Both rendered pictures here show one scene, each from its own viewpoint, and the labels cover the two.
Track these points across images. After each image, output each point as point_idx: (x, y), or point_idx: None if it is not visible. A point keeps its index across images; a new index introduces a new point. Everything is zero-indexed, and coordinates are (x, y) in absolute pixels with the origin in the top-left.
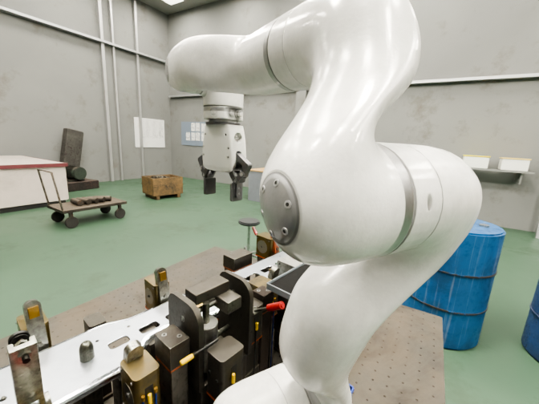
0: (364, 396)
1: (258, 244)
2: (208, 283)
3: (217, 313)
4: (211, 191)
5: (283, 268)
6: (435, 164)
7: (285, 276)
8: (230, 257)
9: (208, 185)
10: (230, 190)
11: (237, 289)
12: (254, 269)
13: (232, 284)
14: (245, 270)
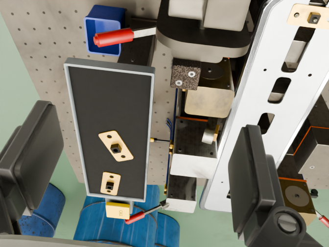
0: (92, 58)
1: (305, 197)
2: None
3: (258, 15)
4: (234, 154)
5: (202, 147)
6: None
7: (147, 111)
8: (328, 145)
9: (242, 173)
10: (24, 137)
11: (191, 30)
12: (271, 140)
13: (208, 35)
14: (284, 132)
